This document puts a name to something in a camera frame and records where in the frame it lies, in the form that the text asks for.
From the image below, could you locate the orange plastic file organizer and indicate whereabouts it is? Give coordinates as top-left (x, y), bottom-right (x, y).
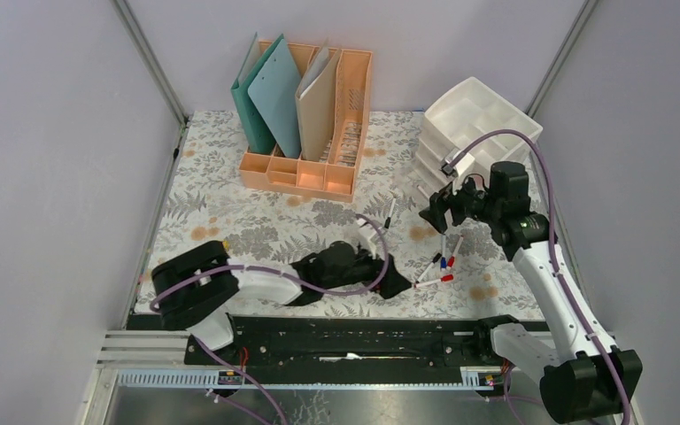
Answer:
top-left (238, 40), bottom-right (373, 202)

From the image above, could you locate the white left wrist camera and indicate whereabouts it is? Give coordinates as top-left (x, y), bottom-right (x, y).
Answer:
top-left (356, 219), bottom-right (378, 258)

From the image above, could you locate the white plastic drawer unit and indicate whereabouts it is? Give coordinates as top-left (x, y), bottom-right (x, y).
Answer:
top-left (413, 77), bottom-right (543, 195)

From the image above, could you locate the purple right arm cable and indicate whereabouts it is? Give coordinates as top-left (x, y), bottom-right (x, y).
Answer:
top-left (448, 128), bottom-right (631, 425)

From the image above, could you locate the blue cap marker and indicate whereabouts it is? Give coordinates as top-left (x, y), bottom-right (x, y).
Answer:
top-left (439, 234), bottom-right (447, 270)

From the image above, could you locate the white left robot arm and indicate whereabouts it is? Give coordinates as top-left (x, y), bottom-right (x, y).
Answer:
top-left (150, 241), bottom-right (413, 364)

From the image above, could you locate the floral table cloth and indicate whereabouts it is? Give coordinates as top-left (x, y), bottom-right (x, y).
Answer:
top-left (148, 112), bottom-right (542, 321)

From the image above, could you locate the green folder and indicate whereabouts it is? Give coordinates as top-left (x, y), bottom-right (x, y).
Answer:
top-left (230, 33), bottom-right (284, 155)

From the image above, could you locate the black cap whiteboard marker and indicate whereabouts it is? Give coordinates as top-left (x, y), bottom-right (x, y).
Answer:
top-left (383, 197), bottom-right (397, 229)

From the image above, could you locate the light blue folder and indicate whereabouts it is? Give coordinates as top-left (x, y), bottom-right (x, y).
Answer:
top-left (247, 35), bottom-right (301, 158)

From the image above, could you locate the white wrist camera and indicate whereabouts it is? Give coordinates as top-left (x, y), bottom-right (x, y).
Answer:
top-left (440, 149), bottom-right (476, 178)
top-left (356, 219), bottom-right (378, 258)

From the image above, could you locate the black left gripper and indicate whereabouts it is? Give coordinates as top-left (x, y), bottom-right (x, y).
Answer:
top-left (323, 240), bottom-right (411, 298)

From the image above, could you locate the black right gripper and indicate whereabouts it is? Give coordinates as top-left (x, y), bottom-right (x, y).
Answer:
top-left (418, 168), bottom-right (501, 235)

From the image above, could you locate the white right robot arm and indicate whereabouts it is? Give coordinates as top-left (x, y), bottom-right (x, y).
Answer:
top-left (419, 161), bottom-right (643, 424)

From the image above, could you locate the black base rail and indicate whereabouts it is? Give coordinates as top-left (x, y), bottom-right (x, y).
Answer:
top-left (126, 314), bottom-right (553, 387)

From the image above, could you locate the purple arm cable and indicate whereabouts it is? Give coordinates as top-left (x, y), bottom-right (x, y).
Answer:
top-left (448, 128), bottom-right (631, 425)
top-left (149, 213), bottom-right (391, 425)

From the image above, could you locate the red cap marker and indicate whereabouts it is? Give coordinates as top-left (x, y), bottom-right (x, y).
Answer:
top-left (446, 235), bottom-right (464, 270)
top-left (416, 186), bottom-right (429, 202)

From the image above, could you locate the tan kraft folder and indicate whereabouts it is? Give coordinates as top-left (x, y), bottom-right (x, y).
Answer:
top-left (295, 41), bottom-right (342, 162)

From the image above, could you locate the black cap marker group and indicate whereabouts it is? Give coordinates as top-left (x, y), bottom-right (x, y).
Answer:
top-left (414, 252), bottom-right (442, 284)

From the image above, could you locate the red cap marker lowest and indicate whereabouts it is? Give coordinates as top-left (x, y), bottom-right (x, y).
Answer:
top-left (414, 274), bottom-right (454, 289)

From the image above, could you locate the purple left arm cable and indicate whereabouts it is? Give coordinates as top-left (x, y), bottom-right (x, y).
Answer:
top-left (149, 213), bottom-right (391, 425)

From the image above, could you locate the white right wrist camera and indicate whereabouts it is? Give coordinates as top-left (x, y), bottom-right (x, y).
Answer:
top-left (440, 149), bottom-right (476, 178)

